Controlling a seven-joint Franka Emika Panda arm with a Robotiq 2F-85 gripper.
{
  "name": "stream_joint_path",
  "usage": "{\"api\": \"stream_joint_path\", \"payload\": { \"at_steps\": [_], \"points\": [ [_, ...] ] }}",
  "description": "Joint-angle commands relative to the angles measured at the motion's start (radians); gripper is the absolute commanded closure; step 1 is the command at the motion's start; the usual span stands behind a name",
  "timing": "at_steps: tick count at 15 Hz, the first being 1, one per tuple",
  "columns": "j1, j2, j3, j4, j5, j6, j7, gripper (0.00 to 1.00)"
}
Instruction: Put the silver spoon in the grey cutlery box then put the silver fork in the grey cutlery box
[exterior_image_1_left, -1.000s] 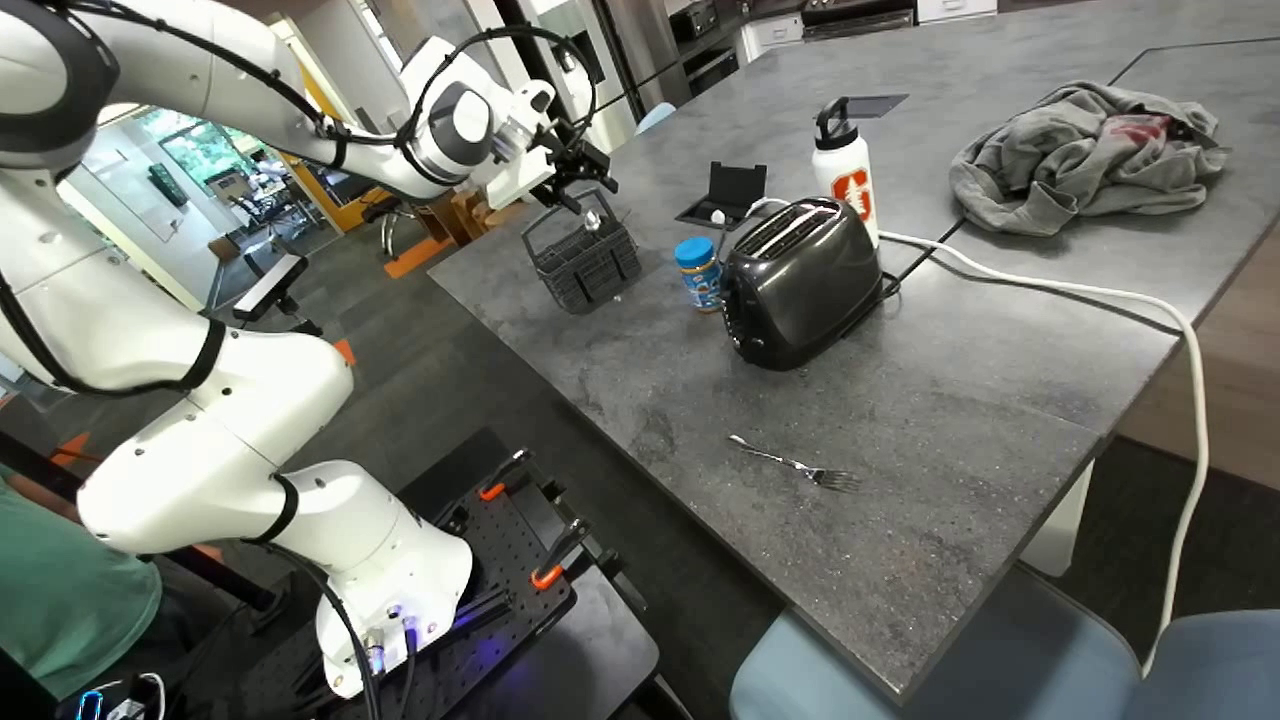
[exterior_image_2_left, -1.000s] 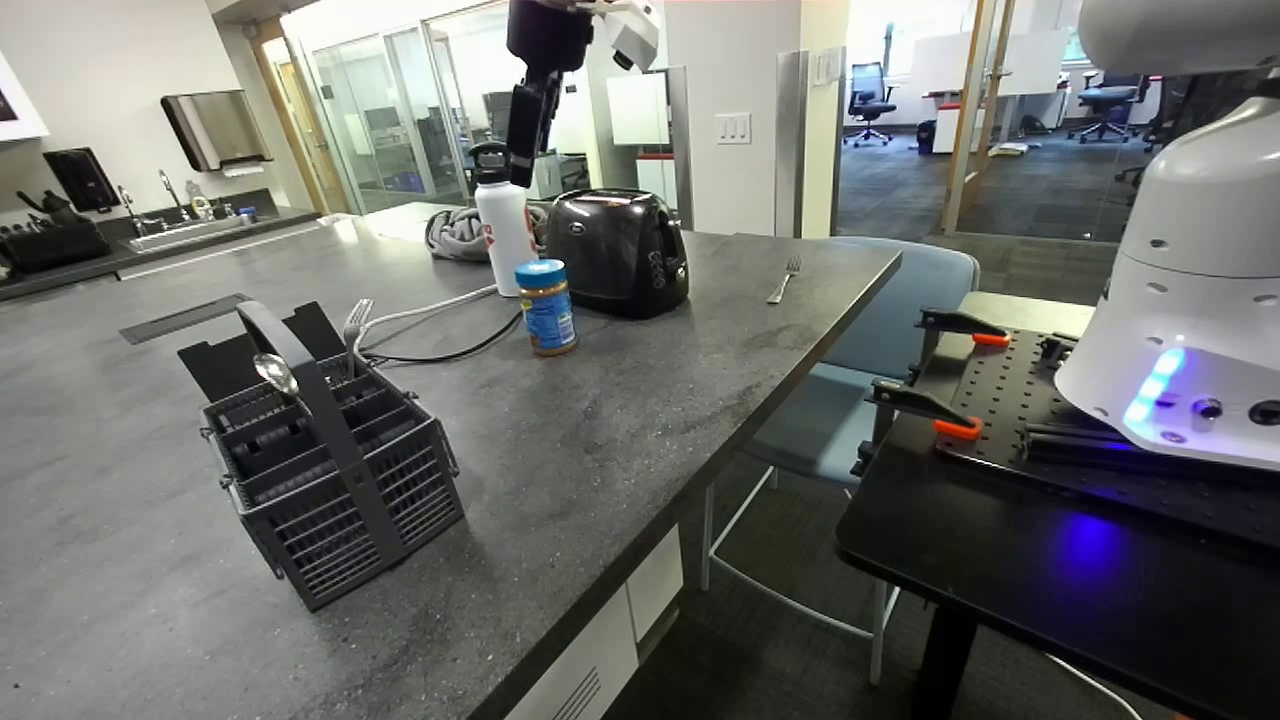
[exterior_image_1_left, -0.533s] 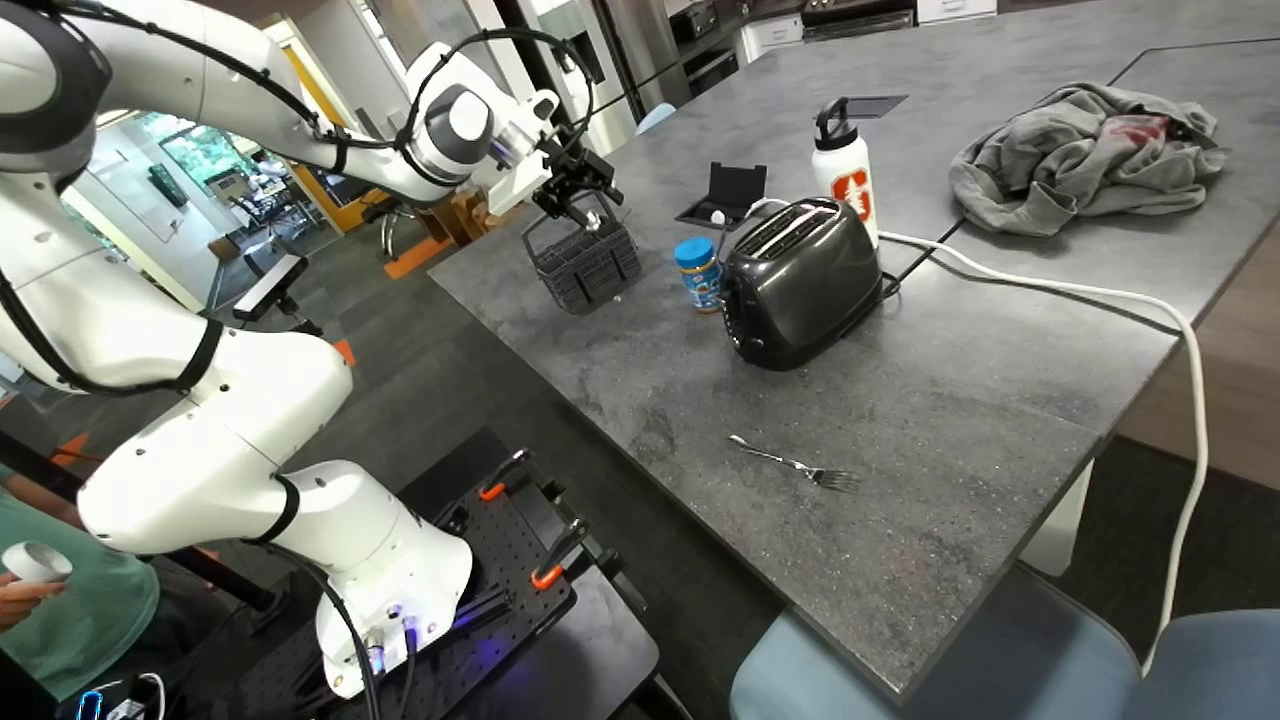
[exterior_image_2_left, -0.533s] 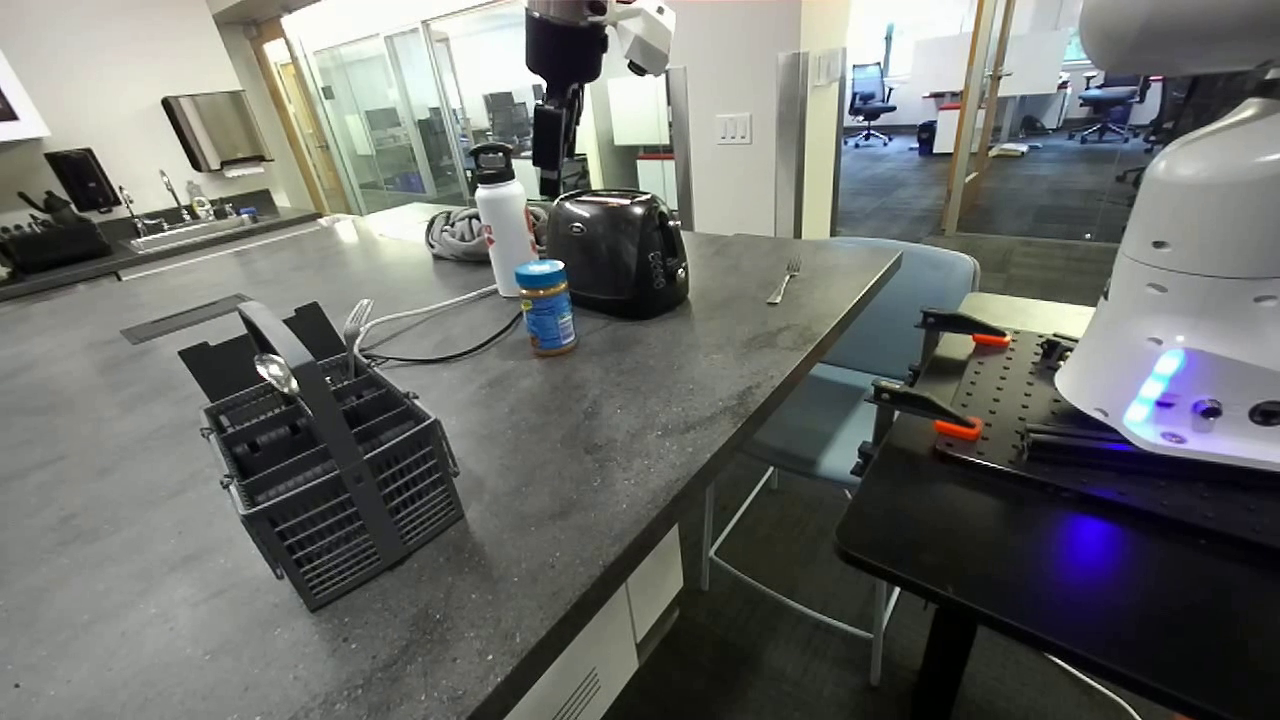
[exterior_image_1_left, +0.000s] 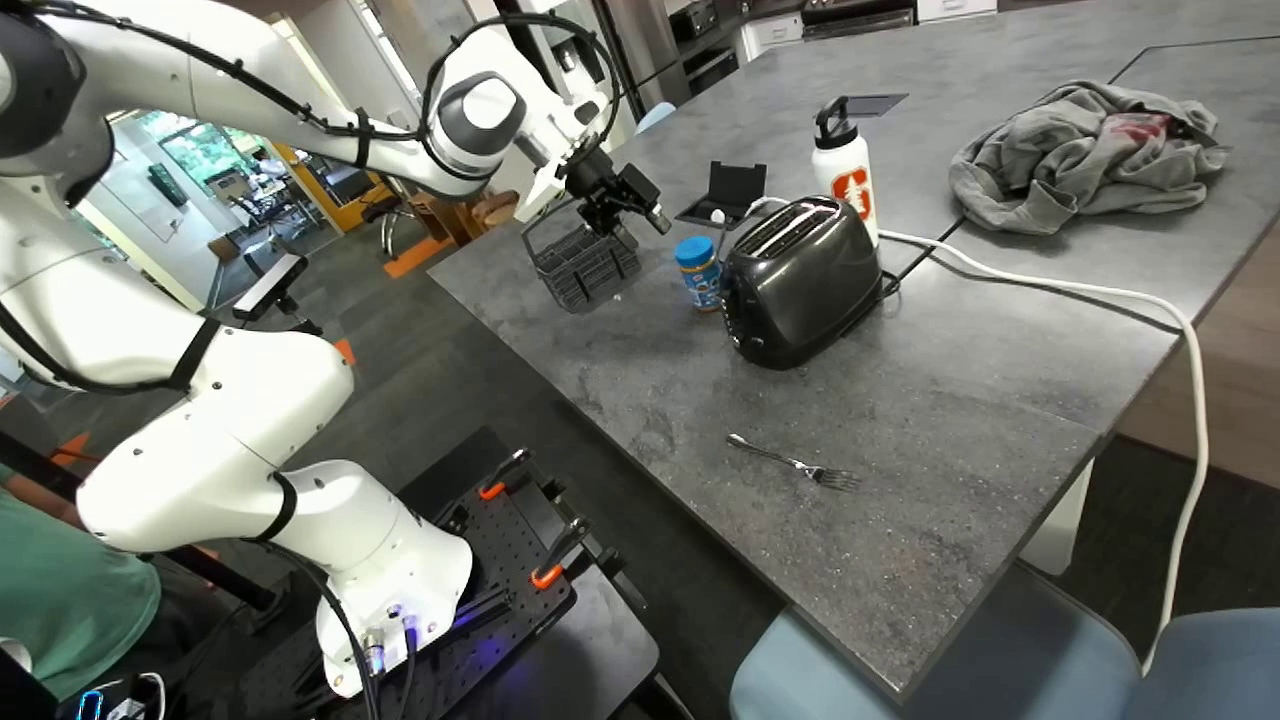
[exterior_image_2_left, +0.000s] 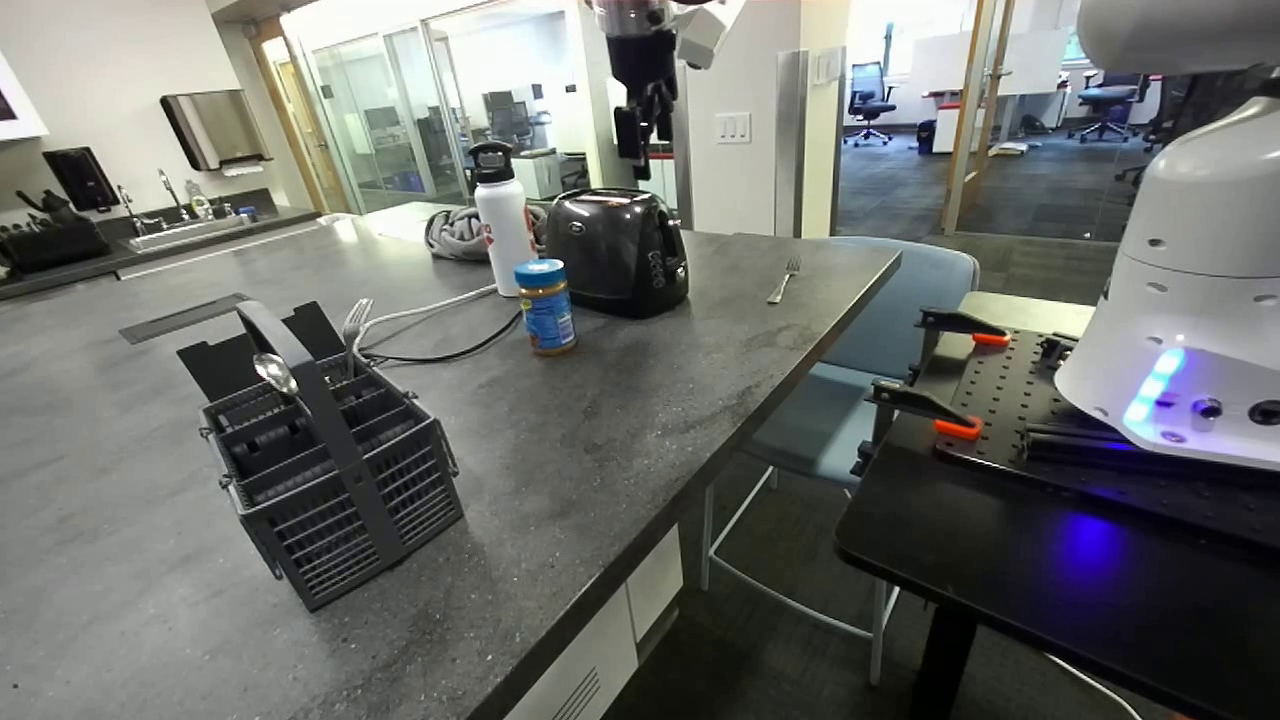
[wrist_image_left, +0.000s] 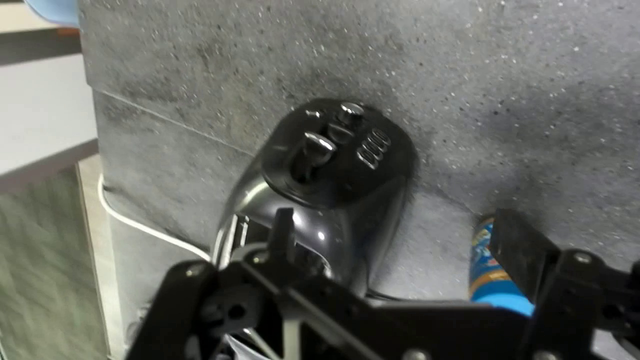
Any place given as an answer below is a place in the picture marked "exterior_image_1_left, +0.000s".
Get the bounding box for white water bottle black cap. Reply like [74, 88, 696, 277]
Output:
[807, 96, 883, 249]

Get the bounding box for black toaster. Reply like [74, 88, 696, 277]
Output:
[714, 190, 888, 370]

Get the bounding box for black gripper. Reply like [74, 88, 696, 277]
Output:
[557, 140, 673, 242]

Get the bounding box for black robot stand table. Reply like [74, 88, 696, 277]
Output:
[434, 565, 663, 720]

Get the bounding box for blue chair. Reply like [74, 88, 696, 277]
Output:
[727, 565, 1280, 720]

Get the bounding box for table power hatch cover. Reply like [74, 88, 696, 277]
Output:
[834, 88, 910, 124]

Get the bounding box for stainless steel refrigerator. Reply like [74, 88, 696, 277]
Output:
[513, 0, 696, 169]

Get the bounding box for thick white power cable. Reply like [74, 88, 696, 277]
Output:
[874, 226, 1210, 675]

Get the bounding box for person in green shirt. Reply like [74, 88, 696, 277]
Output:
[0, 493, 169, 705]

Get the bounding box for silver fork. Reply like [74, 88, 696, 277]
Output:
[722, 426, 841, 487]

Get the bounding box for white table leg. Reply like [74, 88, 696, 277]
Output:
[1016, 456, 1098, 579]

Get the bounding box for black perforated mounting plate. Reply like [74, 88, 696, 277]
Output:
[395, 423, 631, 683]

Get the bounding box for orange handled black clamp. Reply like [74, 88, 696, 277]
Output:
[526, 514, 590, 595]
[472, 442, 532, 509]

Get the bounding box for clear jar blue lid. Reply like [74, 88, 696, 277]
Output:
[666, 230, 727, 314]

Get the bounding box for crumpled grey cloth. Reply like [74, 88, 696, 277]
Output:
[948, 77, 1233, 238]

